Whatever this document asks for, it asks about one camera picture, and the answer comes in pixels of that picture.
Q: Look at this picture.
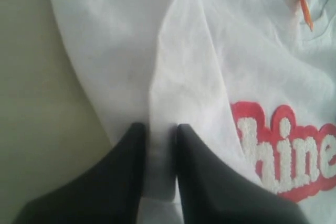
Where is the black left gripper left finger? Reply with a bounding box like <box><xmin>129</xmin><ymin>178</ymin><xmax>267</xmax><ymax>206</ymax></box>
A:
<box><xmin>14</xmin><ymin>123</ymin><xmax>146</xmax><ymax>223</ymax></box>

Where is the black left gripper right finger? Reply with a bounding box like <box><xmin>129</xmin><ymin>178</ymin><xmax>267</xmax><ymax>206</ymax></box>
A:
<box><xmin>176</xmin><ymin>124</ymin><xmax>308</xmax><ymax>223</ymax></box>

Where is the white t-shirt red print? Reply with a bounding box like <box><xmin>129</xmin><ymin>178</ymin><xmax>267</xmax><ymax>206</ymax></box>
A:
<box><xmin>43</xmin><ymin>0</ymin><xmax>336</xmax><ymax>224</ymax></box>

